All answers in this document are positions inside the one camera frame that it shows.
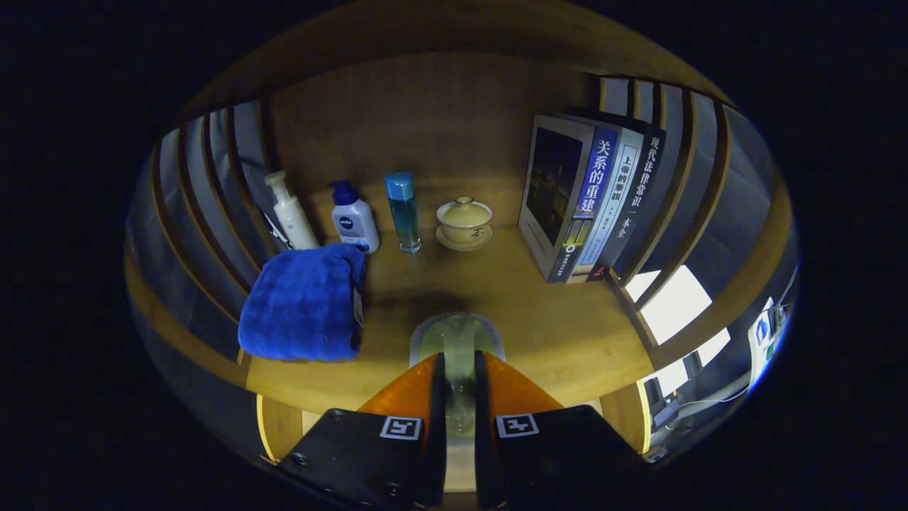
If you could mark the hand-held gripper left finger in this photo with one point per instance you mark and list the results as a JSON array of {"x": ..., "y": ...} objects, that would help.
[{"x": 438, "y": 426}]

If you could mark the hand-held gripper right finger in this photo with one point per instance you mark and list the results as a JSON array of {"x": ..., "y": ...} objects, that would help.
[{"x": 482, "y": 426}]

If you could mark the green and grey soap dish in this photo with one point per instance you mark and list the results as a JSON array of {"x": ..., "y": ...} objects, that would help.
[{"x": 457, "y": 337}]

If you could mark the wooden countertop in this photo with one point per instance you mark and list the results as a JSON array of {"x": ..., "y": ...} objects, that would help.
[{"x": 518, "y": 319}]

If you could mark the wooden cabinet with slatted shelf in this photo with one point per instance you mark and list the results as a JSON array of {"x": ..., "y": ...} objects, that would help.
[{"x": 440, "y": 106}]

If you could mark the blue folded towel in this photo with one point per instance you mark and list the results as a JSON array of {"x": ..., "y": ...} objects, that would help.
[{"x": 301, "y": 305}]

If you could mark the beige lidded tea cup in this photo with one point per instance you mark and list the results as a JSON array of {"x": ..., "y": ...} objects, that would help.
[{"x": 464, "y": 220}]

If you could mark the teal clear bottle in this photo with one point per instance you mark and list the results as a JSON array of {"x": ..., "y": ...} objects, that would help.
[{"x": 403, "y": 213}]

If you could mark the white lotion bottle blue cap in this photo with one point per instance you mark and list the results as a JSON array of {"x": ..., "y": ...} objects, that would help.
[{"x": 355, "y": 223}]

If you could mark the white pump bottle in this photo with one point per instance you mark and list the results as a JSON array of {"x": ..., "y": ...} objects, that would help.
[{"x": 294, "y": 220}]

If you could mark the book with blue spine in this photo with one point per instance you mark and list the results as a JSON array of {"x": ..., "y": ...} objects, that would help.
[{"x": 560, "y": 184}]

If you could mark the book with pale spine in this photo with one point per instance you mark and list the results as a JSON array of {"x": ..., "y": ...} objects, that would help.
[{"x": 616, "y": 199}]

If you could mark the book with black spine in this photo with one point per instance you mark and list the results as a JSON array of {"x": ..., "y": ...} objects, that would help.
[{"x": 642, "y": 191}]

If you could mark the small blue object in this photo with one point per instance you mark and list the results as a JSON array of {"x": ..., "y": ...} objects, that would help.
[{"x": 762, "y": 332}]

